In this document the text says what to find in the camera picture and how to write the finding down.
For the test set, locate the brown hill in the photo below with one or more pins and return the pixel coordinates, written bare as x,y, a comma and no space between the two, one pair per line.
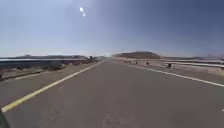
138,55

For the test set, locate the grey asphalt road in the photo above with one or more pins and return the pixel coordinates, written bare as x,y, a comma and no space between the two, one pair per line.
126,96

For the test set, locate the distant low hills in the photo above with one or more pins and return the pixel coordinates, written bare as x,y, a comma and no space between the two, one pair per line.
50,56

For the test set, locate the metal guardrail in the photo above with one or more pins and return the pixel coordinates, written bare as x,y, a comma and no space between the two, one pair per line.
186,63
36,62

